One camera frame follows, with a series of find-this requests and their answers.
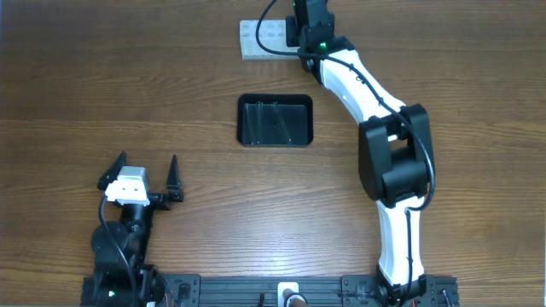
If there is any clear test tube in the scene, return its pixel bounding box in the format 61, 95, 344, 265
270, 101, 293, 145
254, 101, 264, 145
243, 101, 256, 146

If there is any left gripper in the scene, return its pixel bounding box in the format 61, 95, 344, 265
96, 151, 185, 211

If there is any mounting rail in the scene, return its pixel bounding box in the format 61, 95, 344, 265
80, 274, 461, 307

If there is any black tray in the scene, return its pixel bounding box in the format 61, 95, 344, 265
236, 93, 315, 148

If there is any white test tube rack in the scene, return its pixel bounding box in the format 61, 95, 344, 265
239, 19, 299, 61

